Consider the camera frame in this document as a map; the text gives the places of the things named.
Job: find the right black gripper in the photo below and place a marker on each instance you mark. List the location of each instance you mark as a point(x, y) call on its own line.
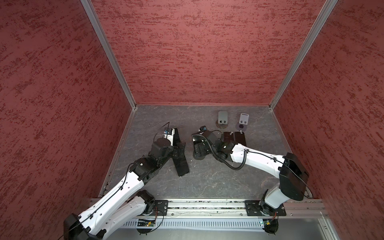
point(201, 144)

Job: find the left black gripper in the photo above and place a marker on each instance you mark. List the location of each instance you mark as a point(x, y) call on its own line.
point(175, 150)

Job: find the wooden round base phone stand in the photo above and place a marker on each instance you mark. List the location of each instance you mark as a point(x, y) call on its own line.
point(222, 121)

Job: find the maroon edged reflective phone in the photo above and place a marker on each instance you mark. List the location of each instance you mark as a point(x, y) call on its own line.
point(240, 138)

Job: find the purple round base phone stand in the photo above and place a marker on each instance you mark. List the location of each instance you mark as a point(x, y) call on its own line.
point(242, 125)

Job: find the black phone with white tag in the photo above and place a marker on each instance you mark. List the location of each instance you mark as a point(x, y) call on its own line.
point(228, 137)

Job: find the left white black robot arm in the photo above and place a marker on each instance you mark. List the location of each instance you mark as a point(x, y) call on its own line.
point(127, 199)

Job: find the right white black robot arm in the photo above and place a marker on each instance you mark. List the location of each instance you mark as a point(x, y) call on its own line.
point(231, 150)

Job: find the dark round centre stand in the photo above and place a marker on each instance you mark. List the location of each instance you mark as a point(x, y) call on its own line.
point(198, 155)

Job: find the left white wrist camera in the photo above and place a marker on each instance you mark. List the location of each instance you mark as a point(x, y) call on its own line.
point(169, 135)

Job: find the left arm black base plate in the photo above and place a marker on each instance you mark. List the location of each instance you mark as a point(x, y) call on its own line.
point(158, 207)

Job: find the aluminium front rail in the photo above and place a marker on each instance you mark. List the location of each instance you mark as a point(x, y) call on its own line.
point(235, 208)

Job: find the white slotted cable duct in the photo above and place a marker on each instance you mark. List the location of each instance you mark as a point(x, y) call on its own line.
point(200, 224)

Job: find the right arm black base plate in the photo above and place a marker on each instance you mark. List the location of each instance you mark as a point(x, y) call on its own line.
point(255, 209)

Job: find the left aluminium corner post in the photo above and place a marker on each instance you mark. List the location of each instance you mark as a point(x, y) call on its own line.
point(97, 26)

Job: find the aluminium corner post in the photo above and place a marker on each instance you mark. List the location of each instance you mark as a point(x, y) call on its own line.
point(317, 26)
point(97, 26)

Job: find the right aluminium corner post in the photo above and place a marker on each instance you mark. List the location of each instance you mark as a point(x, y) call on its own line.
point(317, 26)

